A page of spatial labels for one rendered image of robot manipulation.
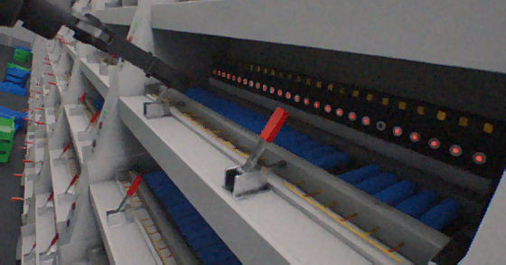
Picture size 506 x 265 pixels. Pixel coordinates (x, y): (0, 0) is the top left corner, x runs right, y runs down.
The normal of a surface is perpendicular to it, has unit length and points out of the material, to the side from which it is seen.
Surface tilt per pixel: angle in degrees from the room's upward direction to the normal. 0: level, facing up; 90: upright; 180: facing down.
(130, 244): 20
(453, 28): 111
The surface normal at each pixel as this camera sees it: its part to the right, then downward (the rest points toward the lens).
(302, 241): 0.08, -0.95
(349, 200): -0.81, 0.11
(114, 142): 0.58, 0.28
